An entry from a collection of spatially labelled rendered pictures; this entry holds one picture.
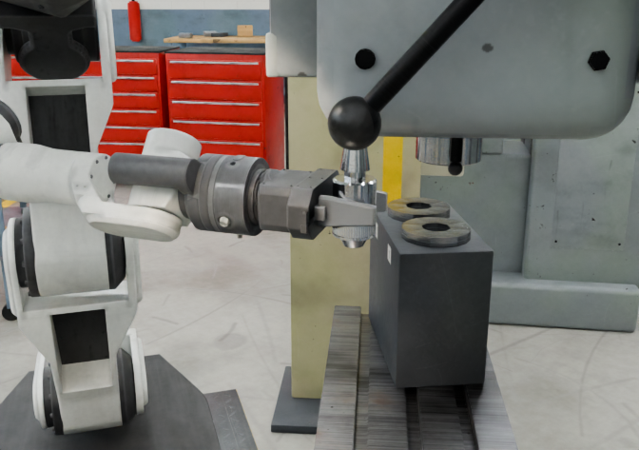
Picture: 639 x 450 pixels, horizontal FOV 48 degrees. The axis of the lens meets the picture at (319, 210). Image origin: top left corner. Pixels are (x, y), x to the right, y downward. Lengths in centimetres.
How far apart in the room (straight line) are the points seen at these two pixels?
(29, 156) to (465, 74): 61
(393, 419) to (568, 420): 183
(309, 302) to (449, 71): 207
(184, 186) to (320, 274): 167
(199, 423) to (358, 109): 120
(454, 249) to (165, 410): 85
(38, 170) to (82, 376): 55
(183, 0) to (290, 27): 935
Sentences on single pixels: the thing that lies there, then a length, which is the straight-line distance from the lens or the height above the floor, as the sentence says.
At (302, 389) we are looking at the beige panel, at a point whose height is 7.
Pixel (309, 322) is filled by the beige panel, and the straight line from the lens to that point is 250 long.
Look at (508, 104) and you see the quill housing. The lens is 43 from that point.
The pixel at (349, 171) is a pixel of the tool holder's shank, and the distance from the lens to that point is 75.
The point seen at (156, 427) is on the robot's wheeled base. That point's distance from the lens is 154.
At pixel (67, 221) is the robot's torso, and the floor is 107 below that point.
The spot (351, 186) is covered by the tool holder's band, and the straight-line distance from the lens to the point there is 75.
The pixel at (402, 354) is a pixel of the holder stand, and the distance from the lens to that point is 95.
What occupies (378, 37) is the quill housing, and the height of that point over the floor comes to 137.
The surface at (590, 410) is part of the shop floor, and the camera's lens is 279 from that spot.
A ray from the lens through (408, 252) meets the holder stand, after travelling 90.
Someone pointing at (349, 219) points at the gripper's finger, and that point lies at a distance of 75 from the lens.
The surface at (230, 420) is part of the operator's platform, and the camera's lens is 185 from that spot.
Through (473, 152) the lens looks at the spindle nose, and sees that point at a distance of 52.
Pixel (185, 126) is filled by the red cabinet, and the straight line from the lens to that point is 531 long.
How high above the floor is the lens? 140
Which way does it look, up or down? 17 degrees down
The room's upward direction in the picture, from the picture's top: straight up
